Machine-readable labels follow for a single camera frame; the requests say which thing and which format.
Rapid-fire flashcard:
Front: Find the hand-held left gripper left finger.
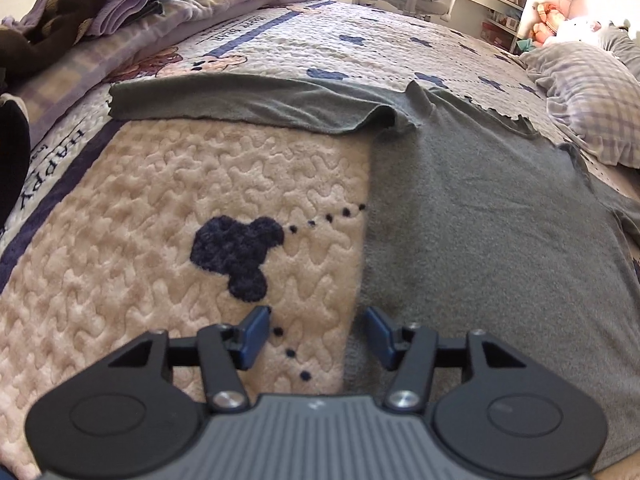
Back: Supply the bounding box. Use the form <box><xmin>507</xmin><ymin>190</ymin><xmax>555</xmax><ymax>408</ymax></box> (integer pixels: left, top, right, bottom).
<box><xmin>107</xmin><ymin>306</ymin><xmax>273</xmax><ymax>413</ymax></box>

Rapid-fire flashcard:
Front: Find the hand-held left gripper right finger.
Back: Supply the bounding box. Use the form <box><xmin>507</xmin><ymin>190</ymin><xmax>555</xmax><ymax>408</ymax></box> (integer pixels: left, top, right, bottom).
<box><xmin>362</xmin><ymin>306</ymin><xmax>531</xmax><ymax>413</ymax></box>

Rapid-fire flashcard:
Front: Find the grey knit sweater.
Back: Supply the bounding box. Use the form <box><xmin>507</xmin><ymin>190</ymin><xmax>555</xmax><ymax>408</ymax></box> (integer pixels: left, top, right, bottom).
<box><xmin>109</xmin><ymin>72</ymin><xmax>640</xmax><ymax>480</ymax></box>

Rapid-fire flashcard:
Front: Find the black cloth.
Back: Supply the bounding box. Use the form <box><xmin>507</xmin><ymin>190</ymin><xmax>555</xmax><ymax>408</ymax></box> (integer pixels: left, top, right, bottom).
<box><xmin>0</xmin><ymin>92</ymin><xmax>31</xmax><ymax>226</ymax></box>

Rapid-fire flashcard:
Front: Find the plaid ruffled pillow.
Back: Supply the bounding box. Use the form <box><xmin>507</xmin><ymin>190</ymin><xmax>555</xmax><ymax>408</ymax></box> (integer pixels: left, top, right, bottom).
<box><xmin>520</xmin><ymin>42</ymin><xmax>640</xmax><ymax>168</ymax></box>

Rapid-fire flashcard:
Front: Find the folded purple plaid duvet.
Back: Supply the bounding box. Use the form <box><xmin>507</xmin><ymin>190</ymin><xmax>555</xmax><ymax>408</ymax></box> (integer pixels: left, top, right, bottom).
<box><xmin>0</xmin><ymin>0</ymin><xmax>331</xmax><ymax>136</ymax></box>

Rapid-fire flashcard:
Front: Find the orange plush toy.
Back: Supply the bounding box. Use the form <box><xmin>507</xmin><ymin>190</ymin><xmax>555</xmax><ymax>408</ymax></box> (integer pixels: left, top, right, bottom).
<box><xmin>531</xmin><ymin>2</ymin><xmax>568</xmax><ymax>48</ymax></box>

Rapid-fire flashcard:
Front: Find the purple cloth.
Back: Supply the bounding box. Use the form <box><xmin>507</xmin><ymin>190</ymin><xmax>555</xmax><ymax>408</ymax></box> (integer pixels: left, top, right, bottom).
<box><xmin>2</xmin><ymin>0</ymin><xmax>153</xmax><ymax>38</ymax></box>

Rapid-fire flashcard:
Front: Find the white shelf unit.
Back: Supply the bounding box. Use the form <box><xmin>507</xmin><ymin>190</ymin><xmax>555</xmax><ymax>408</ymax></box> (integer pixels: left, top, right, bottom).
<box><xmin>450</xmin><ymin>0</ymin><xmax>576</xmax><ymax>56</ymax></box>

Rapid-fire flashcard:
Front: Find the white plush toy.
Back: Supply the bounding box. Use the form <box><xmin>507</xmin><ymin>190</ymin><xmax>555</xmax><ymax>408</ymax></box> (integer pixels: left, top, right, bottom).
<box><xmin>555</xmin><ymin>16</ymin><xmax>608</xmax><ymax>46</ymax></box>

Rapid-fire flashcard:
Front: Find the brown cloth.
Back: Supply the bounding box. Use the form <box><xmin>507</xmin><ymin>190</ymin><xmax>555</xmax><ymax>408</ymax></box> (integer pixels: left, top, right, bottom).
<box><xmin>0</xmin><ymin>0</ymin><xmax>126</xmax><ymax>81</ymax></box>

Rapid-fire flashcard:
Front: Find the long grey cushion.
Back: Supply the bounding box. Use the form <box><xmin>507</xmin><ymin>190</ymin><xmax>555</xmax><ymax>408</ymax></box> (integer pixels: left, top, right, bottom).
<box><xmin>597</xmin><ymin>25</ymin><xmax>640</xmax><ymax>83</ymax></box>

